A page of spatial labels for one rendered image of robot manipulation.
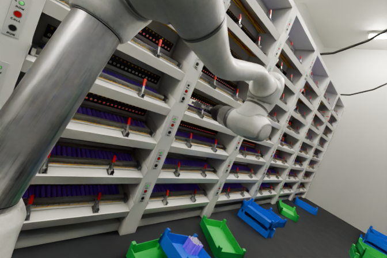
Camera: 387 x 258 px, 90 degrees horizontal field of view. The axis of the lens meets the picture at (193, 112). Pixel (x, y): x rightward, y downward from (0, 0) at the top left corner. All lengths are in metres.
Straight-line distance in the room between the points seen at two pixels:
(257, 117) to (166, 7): 0.50
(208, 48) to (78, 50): 0.24
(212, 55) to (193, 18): 0.10
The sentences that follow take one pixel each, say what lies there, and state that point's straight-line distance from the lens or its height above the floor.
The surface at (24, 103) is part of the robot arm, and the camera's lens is 0.42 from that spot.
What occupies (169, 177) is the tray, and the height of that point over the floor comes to 0.35.
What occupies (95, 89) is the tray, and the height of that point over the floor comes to 0.73.
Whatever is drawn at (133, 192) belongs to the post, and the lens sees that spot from 1.20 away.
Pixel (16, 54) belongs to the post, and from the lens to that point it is 0.82.
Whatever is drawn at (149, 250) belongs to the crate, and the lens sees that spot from 1.30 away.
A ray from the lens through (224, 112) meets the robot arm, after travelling 0.79.
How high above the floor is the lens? 0.83
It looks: 3 degrees down
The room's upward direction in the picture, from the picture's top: 22 degrees clockwise
